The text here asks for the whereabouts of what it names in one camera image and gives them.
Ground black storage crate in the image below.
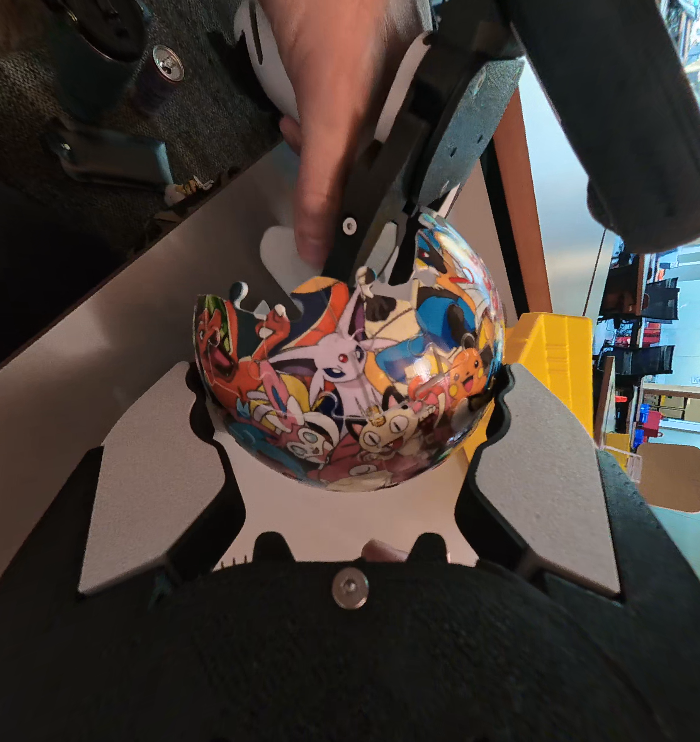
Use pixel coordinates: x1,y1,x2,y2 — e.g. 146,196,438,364
598,345,676,378

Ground black pouch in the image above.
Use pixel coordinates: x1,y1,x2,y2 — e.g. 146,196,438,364
48,123,175,190

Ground brown cardboard board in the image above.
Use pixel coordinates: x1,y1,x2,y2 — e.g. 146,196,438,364
635,442,700,514

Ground person's left hand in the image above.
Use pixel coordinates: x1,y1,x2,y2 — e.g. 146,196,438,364
262,0,430,267

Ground wood-framed partition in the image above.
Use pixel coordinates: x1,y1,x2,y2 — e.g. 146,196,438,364
492,61,617,317

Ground purple soda can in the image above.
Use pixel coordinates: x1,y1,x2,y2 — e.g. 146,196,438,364
134,45,186,118

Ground colourful cartoon puzzle ball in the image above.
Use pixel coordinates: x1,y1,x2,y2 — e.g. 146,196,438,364
192,210,507,494

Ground dark tumbler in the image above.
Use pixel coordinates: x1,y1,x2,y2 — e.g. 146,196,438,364
42,0,154,124

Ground person's right hand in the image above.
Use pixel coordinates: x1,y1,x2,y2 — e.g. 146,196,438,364
360,538,410,564

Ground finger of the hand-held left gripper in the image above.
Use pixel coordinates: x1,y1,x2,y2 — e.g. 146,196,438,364
392,184,462,286
358,222,399,284

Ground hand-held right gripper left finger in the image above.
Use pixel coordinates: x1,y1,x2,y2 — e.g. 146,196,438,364
78,361,248,598

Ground yellow plastic bin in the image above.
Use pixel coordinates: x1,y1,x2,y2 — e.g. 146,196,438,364
465,311,595,465

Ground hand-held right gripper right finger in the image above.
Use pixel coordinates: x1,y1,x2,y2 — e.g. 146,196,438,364
453,363,623,602

